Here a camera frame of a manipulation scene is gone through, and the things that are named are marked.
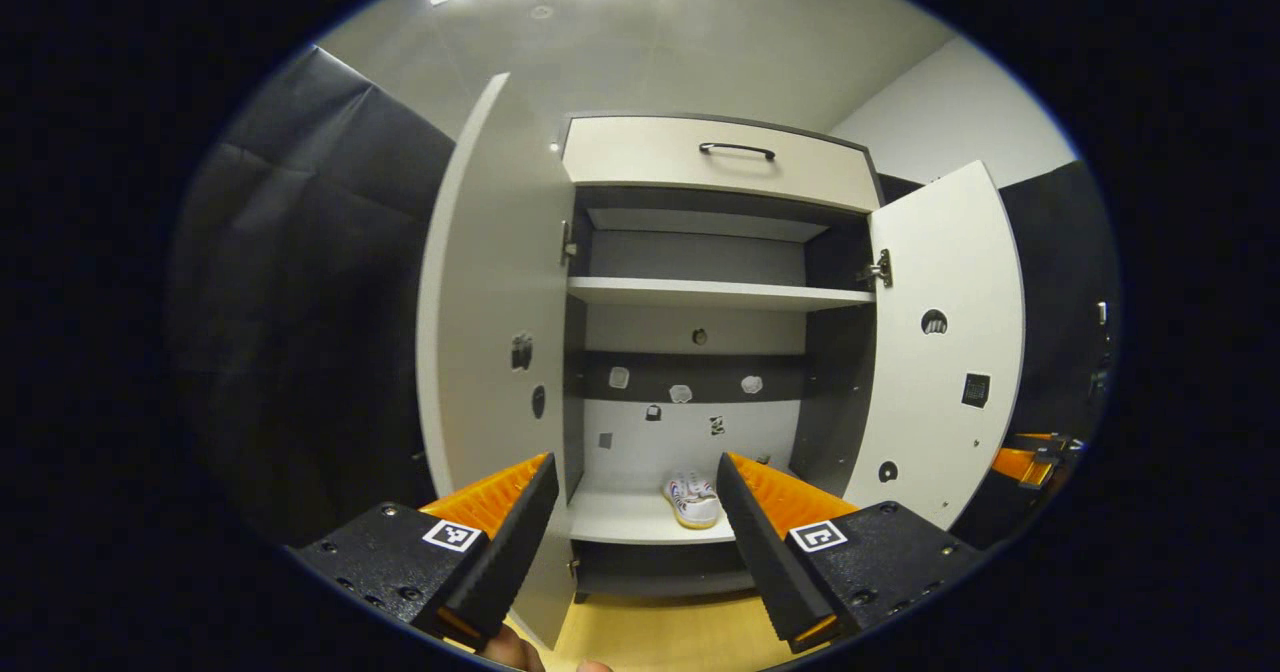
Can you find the white canvas shoe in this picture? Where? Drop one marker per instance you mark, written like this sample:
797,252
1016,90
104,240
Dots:
680,500
710,509

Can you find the white shoe cabinet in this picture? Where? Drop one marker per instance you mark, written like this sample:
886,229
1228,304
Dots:
690,432

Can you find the white cabinet drawer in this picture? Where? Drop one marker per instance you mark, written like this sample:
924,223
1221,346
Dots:
640,157

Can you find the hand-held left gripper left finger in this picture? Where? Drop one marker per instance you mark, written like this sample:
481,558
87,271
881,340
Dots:
515,542

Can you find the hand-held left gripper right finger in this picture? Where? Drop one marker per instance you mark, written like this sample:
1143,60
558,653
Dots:
770,542

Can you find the white door with cat sticker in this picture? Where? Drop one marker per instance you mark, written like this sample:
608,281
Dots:
950,252

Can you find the white cabinet shelf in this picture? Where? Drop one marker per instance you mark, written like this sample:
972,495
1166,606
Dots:
700,294

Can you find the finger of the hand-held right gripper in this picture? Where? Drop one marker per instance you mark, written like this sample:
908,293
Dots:
1038,438
1015,464

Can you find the white door with camera sticker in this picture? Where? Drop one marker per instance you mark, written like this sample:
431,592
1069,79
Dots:
490,282

